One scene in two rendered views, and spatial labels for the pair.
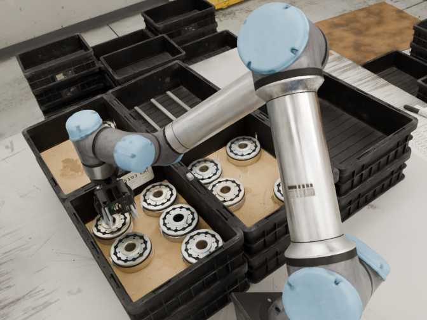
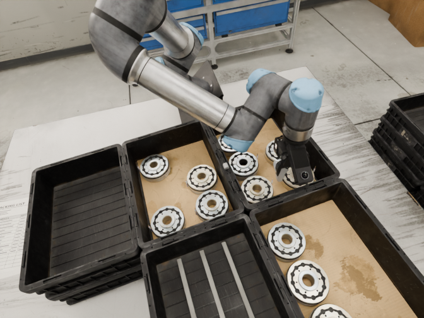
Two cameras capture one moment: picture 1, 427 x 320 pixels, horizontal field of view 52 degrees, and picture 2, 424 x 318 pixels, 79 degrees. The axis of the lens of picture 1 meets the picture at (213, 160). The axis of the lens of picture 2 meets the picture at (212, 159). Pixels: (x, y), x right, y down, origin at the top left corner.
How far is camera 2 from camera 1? 131 cm
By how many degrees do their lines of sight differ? 85
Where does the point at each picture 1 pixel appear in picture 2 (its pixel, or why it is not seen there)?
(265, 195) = (174, 175)
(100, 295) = not seen: hidden behind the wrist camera
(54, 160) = (394, 304)
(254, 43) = not seen: outside the picture
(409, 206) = not seen: hidden behind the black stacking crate
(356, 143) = (79, 204)
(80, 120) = (308, 83)
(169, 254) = (254, 150)
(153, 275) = (265, 140)
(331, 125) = (76, 235)
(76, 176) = (350, 259)
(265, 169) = (160, 200)
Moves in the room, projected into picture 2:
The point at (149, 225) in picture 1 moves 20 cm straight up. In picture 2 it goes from (267, 175) to (272, 136)
